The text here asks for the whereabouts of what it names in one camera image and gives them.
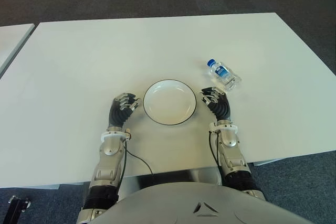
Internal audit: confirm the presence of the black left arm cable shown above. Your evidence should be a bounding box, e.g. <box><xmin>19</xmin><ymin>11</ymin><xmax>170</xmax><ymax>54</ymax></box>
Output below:
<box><xmin>119</xmin><ymin>140</ymin><xmax>153</xmax><ymax>183</ymax></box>

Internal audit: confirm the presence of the white plate black rim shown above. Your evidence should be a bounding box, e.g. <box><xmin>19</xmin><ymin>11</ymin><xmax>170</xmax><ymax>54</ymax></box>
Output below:
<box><xmin>143</xmin><ymin>79</ymin><xmax>197</xmax><ymax>126</ymax></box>

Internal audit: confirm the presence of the black metal stand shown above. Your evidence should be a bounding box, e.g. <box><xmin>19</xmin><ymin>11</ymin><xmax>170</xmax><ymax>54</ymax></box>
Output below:
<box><xmin>7</xmin><ymin>195</ymin><xmax>33</xmax><ymax>224</ymax></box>

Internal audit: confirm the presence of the grey robot torso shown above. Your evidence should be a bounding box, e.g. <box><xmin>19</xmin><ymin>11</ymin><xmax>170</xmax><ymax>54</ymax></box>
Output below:
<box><xmin>89</xmin><ymin>181</ymin><xmax>313</xmax><ymax>224</ymax></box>

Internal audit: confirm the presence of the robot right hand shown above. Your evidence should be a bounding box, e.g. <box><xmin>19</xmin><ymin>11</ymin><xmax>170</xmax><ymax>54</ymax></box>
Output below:
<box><xmin>200</xmin><ymin>86</ymin><xmax>233</xmax><ymax>124</ymax></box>

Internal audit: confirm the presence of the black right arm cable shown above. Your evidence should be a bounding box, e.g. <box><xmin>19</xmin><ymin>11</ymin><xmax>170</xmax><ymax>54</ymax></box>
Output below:
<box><xmin>208</xmin><ymin>131</ymin><xmax>224</xmax><ymax>185</ymax></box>

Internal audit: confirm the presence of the white neighbouring table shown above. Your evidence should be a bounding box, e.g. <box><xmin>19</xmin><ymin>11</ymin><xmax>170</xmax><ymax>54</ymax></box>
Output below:
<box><xmin>0</xmin><ymin>23</ymin><xmax>36</xmax><ymax>78</ymax></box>

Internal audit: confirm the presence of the clear water bottle blue cap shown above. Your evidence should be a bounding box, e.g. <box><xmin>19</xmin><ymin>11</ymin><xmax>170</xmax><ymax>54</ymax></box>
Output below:
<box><xmin>206</xmin><ymin>59</ymin><xmax>242</xmax><ymax>91</ymax></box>

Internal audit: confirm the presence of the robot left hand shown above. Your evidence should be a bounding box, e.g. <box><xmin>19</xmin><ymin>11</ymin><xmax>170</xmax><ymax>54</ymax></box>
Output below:
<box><xmin>108</xmin><ymin>92</ymin><xmax>141</xmax><ymax>130</ymax></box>

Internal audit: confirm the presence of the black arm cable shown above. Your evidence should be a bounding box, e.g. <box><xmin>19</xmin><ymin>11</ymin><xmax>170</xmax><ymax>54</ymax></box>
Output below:
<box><xmin>119</xmin><ymin>140</ymin><xmax>153</xmax><ymax>183</ymax></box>
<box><xmin>208</xmin><ymin>131</ymin><xmax>224</xmax><ymax>185</ymax></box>

